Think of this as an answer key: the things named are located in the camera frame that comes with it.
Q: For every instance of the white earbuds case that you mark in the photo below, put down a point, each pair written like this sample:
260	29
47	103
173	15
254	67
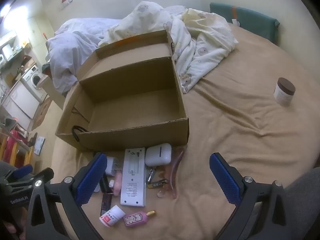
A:
157	155

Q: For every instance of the person's left hand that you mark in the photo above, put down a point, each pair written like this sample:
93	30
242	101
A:
11	228

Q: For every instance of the wooden bedside table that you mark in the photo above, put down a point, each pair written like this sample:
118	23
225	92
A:
52	92

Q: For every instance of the person's right leg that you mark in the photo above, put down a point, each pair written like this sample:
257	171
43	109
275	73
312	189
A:
302	200

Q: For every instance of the black lipstick tube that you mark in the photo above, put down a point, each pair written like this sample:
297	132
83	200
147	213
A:
103	183

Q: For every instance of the brown floor rug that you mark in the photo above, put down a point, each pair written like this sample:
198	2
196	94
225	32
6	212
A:
41	112

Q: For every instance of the pink perfume bottle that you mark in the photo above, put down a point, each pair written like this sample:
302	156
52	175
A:
136	218

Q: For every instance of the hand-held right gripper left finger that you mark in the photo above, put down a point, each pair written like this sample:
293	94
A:
90	180

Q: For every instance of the red cloth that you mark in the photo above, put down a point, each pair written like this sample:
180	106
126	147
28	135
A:
10	145

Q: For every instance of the wall hook ornament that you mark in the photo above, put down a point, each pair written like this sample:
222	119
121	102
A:
67	1

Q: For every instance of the white charger plug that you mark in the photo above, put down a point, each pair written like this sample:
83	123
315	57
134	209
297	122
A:
112	166

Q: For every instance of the white duvet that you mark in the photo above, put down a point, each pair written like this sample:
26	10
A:
65	55

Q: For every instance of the white washing machine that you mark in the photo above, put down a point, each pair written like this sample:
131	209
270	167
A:
33	80

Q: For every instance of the white bathroom scale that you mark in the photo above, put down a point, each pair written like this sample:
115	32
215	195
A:
38	146

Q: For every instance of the cream bear-print duvet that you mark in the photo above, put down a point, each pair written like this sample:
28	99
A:
200	52

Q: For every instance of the kitchen shelf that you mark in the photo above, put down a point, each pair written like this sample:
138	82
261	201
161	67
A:
15	47

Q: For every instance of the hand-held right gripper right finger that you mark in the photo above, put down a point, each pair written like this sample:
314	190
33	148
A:
225	180

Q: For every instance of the white jar with brown lid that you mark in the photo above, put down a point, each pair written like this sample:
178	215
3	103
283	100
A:
283	93

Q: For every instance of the white refrigerator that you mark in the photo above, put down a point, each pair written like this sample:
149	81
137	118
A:
20	100

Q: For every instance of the yellow wooden rack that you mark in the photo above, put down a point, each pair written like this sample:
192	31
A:
25	152

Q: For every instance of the brown cardboard box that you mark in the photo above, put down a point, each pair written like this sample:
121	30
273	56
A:
137	105

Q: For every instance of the white red-label medicine bottle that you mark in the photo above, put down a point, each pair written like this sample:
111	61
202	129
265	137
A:
112	216

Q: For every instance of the pink tube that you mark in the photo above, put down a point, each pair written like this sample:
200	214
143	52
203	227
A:
117	185

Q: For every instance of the dark lipstick box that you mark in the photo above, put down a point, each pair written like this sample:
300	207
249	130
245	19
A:
106	201

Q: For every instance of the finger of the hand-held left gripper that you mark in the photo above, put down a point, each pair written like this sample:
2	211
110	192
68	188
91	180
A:
22	171
45	174

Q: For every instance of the green headboard cushion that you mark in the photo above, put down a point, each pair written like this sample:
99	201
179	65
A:
250	20

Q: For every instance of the black and gold battery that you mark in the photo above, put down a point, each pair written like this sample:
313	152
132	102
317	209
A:
157	183

